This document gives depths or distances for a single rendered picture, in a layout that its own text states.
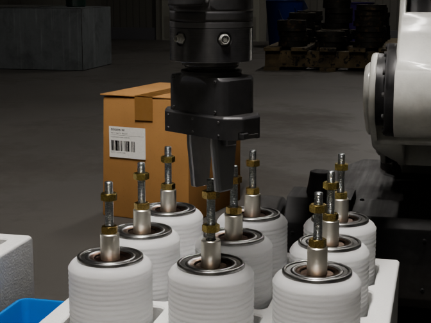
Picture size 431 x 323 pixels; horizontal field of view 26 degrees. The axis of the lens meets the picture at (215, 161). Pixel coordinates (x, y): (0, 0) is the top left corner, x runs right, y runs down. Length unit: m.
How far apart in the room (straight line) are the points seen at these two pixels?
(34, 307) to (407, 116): 0.60
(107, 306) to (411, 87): 0.58
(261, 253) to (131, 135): 1.14
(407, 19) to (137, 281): 0.62
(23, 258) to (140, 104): 0.85
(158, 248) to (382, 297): 0.28
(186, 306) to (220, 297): 0.04
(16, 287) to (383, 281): 0.54
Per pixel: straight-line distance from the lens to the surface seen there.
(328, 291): 0.98
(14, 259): 1.41
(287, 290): 0.99
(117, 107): 2.24
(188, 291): 1.01
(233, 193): 1.13
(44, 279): 1.84
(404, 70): 1.39
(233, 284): 1.01
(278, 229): 1.23
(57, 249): 2.03
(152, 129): 2.20
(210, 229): 1.02
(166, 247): 1.15
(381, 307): 1.14
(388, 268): 1.29
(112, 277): 1.03
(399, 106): 1.38
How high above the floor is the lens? 0.56
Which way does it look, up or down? 11 degrees down
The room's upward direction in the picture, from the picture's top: straight up
